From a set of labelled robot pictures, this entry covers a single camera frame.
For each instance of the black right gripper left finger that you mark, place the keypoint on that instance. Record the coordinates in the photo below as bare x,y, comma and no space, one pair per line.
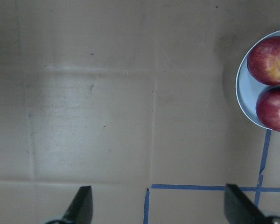
80,211

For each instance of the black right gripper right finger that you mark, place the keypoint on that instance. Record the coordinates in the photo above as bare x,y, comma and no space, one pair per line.
239,209

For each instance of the red apple on plate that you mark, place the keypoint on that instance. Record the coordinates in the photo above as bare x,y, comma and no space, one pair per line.
263,61
268,108

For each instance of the light blue plate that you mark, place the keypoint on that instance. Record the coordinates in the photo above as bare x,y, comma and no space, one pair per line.
248,88

